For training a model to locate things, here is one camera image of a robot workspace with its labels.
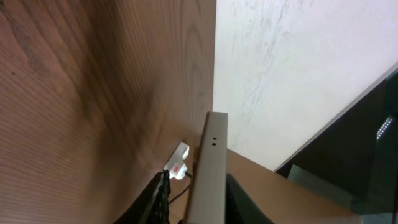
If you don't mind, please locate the white USB wall charger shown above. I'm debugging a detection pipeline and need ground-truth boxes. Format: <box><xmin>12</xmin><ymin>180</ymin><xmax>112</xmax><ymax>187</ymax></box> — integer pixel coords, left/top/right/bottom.
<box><xmin>169</xmin><ymin>161</ymin><xmax>187</xmax><ymax>180</ymax></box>

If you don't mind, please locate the white power strip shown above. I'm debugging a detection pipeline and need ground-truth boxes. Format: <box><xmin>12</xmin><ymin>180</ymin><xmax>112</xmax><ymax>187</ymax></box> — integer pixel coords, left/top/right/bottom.
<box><xmin>164</xmin><ymin>142</ymin><xmax>190</xmax><ymax>172</ymax></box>

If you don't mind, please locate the brown cardboard board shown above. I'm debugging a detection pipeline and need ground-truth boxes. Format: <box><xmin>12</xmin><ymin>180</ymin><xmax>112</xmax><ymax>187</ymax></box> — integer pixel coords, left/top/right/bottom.
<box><xmin>228</xmin><ymin>150</ymin><xmax>363</xmax><ymax>224</ymax></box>

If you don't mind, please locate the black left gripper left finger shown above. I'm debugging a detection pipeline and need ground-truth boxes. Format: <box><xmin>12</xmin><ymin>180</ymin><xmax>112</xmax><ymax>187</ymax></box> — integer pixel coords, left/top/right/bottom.
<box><xmin>114</xmin><ymin>170</ymin><xmax>171</xmax><ymax>224</ymax></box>

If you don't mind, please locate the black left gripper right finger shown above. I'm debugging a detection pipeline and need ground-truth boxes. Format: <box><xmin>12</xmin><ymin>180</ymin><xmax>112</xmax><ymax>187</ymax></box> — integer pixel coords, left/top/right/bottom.
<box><xmin>225</xmin><ymin>174</ymin><xmax>274</xmax><ymax>224</ymax></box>

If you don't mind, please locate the black USB charging cable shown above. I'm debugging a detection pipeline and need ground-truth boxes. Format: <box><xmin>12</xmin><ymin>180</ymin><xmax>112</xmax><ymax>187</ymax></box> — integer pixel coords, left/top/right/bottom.
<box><xmin>169</xmin><ymin>170</ymin><xmax>194</xmax><ymax>205</ymax></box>

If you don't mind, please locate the Samsung Galaxy smartphone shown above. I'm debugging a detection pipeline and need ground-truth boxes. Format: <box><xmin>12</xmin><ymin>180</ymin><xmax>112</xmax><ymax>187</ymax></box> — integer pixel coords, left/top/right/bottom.
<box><xmin>183</xmin><ymin>112</ymin><xmax>228</xmax><ymax>224</ymax></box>

